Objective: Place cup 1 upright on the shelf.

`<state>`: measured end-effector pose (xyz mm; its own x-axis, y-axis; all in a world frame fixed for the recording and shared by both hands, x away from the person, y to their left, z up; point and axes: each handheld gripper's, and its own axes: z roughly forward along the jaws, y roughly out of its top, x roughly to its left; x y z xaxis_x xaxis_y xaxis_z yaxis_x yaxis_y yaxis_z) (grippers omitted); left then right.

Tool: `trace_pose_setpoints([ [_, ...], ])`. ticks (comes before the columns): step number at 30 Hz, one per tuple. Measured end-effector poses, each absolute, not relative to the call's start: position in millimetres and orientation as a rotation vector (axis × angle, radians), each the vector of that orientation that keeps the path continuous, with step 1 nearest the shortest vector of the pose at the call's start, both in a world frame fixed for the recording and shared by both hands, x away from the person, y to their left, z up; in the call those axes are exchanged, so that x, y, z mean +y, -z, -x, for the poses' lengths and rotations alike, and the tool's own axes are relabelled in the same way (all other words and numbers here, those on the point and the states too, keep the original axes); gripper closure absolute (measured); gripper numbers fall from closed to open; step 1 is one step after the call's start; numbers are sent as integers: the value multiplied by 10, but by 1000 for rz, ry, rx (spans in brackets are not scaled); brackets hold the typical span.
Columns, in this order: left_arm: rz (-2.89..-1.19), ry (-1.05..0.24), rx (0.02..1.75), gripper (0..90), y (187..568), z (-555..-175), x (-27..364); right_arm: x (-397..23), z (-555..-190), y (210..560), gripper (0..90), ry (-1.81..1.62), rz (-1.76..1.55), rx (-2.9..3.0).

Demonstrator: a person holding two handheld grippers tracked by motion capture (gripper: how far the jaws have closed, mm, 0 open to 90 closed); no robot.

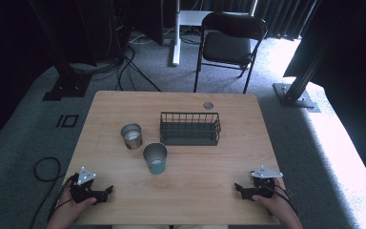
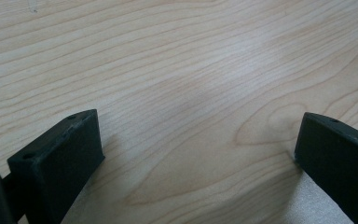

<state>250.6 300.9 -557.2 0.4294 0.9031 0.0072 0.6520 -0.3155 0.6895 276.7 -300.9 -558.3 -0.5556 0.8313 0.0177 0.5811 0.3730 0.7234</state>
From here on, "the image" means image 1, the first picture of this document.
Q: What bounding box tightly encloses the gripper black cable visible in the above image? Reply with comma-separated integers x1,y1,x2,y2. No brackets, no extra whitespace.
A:
260,183,299,219
47,173,80,223

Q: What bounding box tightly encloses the black folding chair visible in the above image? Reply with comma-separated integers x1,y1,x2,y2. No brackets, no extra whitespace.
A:
193,11,269,94

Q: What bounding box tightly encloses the person's right hand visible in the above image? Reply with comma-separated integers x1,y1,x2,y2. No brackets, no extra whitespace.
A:
251,177,295,221

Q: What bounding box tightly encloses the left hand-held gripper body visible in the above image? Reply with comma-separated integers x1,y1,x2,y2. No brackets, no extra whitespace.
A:
69,166,107,205

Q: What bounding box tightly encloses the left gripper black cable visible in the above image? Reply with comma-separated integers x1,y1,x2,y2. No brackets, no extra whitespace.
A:
47,173,80,223

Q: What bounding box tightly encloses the black metal stand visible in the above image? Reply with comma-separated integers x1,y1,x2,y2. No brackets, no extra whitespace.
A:
273,28,321,114
28,0,92,102

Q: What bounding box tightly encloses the black wire basket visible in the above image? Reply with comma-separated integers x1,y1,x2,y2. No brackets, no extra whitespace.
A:
159,111,222,147

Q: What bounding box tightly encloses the teal metal cup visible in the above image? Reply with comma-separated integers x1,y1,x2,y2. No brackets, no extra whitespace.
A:
142,142,169,176

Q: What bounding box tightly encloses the black cabinet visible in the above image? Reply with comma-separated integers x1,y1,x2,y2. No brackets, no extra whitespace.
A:
130,0,165,48

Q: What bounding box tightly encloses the bundle of black floor cables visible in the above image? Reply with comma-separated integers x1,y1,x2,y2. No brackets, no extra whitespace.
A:
70,30,162,94

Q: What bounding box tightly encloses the person's left hand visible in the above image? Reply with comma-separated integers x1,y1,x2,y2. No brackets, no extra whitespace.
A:
48,181,98,227

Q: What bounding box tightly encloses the black floor cable loop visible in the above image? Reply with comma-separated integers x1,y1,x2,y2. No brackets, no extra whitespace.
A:
28,156,67,229

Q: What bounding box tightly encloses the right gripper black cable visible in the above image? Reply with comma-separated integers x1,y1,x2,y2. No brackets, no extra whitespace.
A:
260,183,299,219

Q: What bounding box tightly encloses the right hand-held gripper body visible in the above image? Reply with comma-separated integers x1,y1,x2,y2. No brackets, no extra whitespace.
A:
249,165,285,200

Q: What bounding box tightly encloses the silver metal cup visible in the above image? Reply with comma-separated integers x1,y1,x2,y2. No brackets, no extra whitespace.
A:
120,122,144,151

